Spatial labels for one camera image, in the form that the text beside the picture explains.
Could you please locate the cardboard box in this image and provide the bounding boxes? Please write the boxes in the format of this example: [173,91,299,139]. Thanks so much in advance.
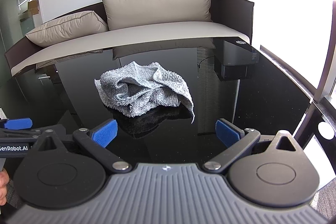
[28,0,39,15]

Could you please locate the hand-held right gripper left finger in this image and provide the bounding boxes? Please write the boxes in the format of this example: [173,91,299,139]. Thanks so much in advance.
[31,118,132,175]

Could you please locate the grey fluffy towel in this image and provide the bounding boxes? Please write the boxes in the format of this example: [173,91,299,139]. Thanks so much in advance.
[94,61,196,124]

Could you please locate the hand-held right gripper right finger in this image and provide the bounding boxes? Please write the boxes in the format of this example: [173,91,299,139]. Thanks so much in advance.
[203,118,305,175]

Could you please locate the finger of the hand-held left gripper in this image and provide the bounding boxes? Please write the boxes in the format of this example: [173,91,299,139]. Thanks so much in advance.
[0,117,68,142]

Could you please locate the person's left hand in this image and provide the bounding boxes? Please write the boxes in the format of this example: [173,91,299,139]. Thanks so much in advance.
[0,170,10,206]

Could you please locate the brown and beige sofa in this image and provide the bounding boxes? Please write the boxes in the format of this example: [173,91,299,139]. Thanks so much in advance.
[4,0,255,78]

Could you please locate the large beige sofa cushion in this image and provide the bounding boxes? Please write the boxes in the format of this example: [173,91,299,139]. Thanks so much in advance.
[99,0,213,31]

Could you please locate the small beige sofa pillow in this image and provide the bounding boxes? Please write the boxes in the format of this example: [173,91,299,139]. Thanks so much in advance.
[25,11,109,47]

